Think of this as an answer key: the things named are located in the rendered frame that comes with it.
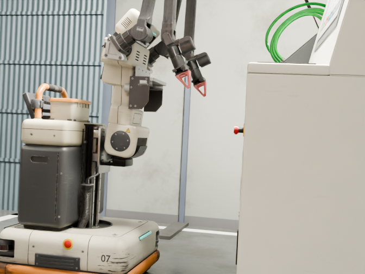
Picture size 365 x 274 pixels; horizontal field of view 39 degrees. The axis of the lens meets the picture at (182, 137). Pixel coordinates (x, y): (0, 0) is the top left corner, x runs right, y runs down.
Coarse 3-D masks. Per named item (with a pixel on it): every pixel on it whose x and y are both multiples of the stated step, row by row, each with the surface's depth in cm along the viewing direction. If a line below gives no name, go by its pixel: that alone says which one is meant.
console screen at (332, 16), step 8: (336, 0) 167; (344, 0) 148; (328, 8) 187; (336, 8) 159; (328, 16) 178; (336, 16) 152; (328, 24) 169; (336, 24) 148; (320, 32) 189; (328, 32) 163; (320, 40) 181
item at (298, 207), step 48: (336, 48) 139; (288, 96) 140; (336, 96) 139; (288, 144) 140; (336, 144) 139; (288, 192) 140; (336, 192) 139; (240, 240) 142; (288, 240) 140; (336, 240) 139
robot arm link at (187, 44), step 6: (162, 36) 234; (168, 36) 233; (186, 36) 234; (168, 42) 233; (174, 42) 235; (180, 42) 234; (186, 42) 233; (192, 42) 233; (186, 48) 233; (192, 48) 233
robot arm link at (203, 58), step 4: (204, 52) 275; (184, 56) 276; (188, 56) 275; (196, 56) 276; (200, 56) 276; (204, 56) 275; (208, 56) 277; (188, 60) 279; (200, 60) 275; (204, 60) 274; (208, 60) 274; (200, 64) 275; (204, 64) 275; (208, 64) 276
